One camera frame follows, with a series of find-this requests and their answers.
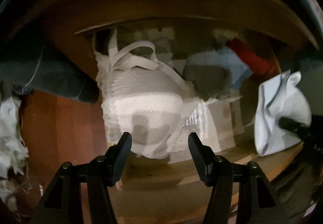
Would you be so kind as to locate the wooden open drawer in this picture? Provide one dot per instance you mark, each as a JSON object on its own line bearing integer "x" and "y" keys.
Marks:
{"x": 258, "y": 202}

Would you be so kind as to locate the light blue grey underwear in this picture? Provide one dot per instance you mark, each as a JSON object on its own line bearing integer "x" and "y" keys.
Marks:
{"x": 277, "y": 98}

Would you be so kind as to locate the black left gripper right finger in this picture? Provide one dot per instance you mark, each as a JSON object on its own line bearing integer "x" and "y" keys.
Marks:
{"x": 203, "y": 158}

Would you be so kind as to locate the white floral crumpled fabric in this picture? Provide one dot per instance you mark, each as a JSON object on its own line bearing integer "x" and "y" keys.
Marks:
{"x": 13, "y": 150}

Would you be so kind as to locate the white lace bra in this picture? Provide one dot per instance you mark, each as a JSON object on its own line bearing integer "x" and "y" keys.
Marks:
{"x": 143, "y": 96}

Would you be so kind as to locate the blue checked cloth cover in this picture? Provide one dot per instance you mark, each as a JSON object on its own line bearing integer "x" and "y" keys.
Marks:
{"x": 30, "y": 59}

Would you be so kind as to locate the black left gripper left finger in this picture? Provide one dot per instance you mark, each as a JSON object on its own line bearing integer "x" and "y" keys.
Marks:
{"x": 116, "y": 157}

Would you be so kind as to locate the red garment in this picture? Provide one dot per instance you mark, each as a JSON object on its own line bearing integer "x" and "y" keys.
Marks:
{"x": 262, "y": 67}

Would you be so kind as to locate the blue folded garment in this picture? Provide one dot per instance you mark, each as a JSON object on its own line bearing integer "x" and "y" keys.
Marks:
{"x": 214, "y": 72}

